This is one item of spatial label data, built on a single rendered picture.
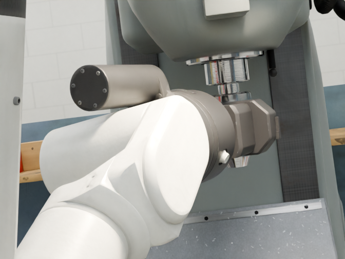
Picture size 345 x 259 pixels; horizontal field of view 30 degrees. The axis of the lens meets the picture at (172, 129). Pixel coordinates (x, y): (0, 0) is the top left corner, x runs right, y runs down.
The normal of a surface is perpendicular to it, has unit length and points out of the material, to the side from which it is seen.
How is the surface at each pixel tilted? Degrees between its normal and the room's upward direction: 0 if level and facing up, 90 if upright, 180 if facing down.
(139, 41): 135
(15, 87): 104
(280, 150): 90
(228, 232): 63
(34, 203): 90
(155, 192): 91
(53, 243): 33
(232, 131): 88
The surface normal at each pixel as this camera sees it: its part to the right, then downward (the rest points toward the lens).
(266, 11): 0.28, 0.26
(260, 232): -0.07, -0.40
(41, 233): -0.34, -0.81
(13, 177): 0.96, 0.10
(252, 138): 0.89, -0.09
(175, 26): -0.42, 0.44
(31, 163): 0.12, 0.04
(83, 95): -0.43, 0.09
